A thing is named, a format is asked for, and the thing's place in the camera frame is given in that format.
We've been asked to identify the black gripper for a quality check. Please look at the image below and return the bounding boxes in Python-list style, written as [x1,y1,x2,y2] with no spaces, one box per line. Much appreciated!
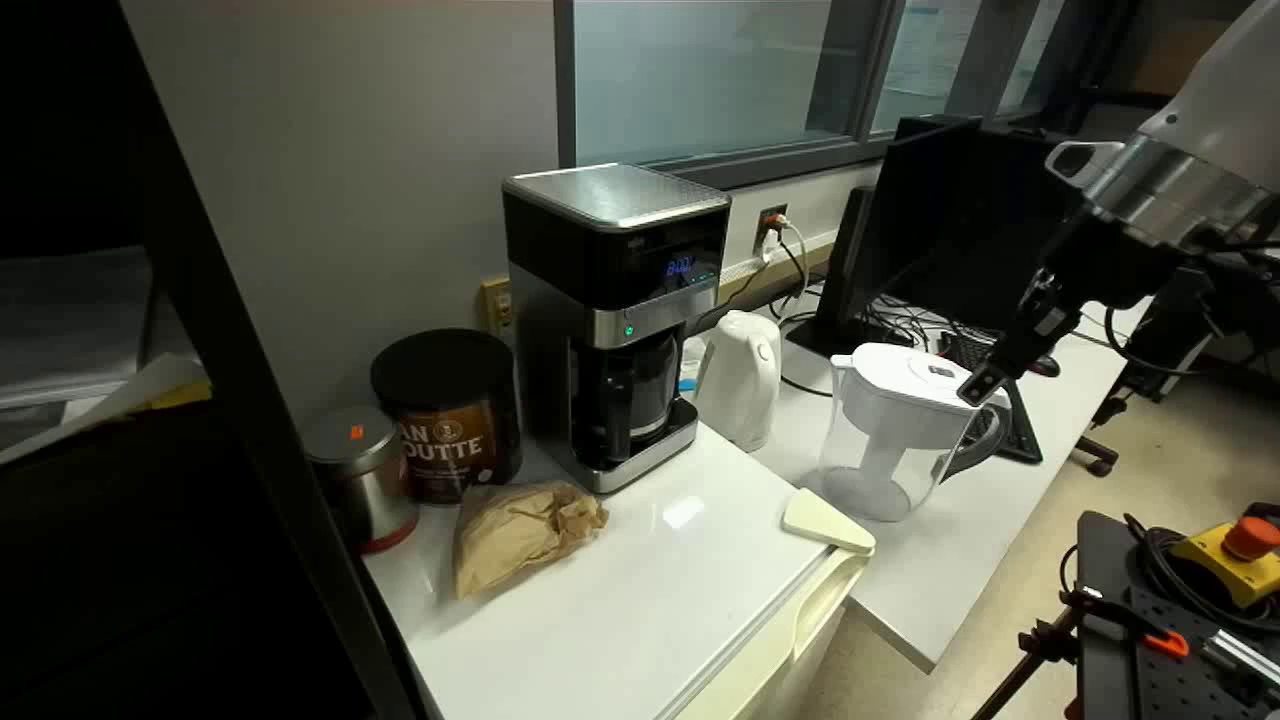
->
[954,211,1178,402]

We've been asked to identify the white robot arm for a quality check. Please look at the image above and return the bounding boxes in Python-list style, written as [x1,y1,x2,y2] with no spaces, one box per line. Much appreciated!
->
[960,0,1280,402]

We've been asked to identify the yellow emergency stop button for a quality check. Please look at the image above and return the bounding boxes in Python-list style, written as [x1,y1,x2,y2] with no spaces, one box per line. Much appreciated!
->
[1172,503,1280,609]

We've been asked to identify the black silver coffee machine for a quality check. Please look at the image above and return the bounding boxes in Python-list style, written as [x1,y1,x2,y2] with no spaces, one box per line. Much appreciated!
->
[503,165,726,497]

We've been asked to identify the dark coffee canister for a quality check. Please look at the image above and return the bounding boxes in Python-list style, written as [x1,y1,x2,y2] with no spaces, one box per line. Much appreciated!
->
[367,327,520,503]

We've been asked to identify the black keyboard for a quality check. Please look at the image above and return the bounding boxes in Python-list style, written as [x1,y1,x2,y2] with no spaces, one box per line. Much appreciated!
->
[937,333,1042,463]

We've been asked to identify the white water filter pitcher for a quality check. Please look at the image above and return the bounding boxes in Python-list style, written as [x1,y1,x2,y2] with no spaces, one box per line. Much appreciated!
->
[809,343,1003,525]

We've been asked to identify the black computer monitor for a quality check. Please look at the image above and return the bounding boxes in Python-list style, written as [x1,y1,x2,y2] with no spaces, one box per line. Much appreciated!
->
[791,115,1075,354]

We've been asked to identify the white plastic jug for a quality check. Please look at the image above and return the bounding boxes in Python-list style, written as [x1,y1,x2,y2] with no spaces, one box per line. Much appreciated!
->
[697,310,781,450]

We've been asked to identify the black perforated board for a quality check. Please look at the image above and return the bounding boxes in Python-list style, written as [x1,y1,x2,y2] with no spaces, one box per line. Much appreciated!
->
[1072,511,1280,720]

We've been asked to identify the white mini fridge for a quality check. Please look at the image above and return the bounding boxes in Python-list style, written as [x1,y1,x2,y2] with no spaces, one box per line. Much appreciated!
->
[367,431,872,720]

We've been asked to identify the brown paper filter bag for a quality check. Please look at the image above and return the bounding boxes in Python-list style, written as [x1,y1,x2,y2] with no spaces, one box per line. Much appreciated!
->
[453,480,608,600]

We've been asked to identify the small steel canister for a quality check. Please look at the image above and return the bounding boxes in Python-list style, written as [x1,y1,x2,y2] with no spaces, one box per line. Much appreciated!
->
[302,409,414,555]

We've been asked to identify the wall power outlet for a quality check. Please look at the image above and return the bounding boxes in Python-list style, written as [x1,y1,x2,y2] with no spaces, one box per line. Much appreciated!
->
[751,202,786,256]

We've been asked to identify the black shelf frame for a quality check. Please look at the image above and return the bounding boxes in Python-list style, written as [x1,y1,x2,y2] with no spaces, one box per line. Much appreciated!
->
[103,0,434,720]

